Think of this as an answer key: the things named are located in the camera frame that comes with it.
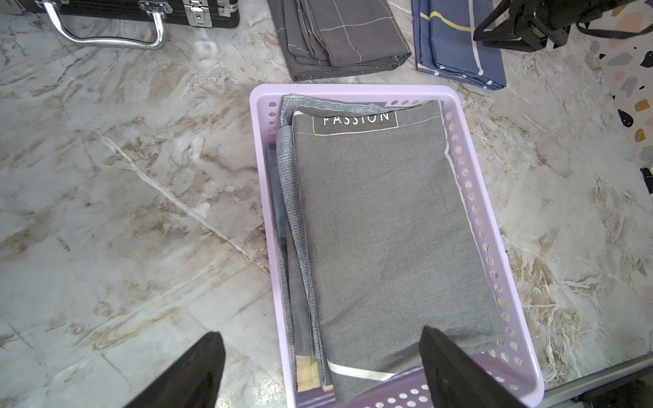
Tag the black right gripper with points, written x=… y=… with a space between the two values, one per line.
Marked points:
x=530 y=25

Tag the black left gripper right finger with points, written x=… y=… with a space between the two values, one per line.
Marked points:
x=454 y=379

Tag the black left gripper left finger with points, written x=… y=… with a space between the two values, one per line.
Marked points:
x=192 y=381

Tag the blue yellow-striped pillowcase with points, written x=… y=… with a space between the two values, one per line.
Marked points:
x=443 y=33

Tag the grey Passion pillowcase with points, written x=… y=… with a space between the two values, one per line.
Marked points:
x=382 y=236

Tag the grey cream tan pillowcase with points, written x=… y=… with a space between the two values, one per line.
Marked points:
x=308 y=375

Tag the dark grey gridded pillowcase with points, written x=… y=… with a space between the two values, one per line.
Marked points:
x=296 y=307

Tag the lilac perforated plastic basket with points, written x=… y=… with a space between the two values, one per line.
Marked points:
x=513 y=363

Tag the dark grey checked folded sheet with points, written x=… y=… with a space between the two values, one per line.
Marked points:
x=338 y=39

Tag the black hard carrying case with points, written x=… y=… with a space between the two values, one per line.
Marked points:
x=194 y=13

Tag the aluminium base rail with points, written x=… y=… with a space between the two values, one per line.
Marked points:
x=616 y=375

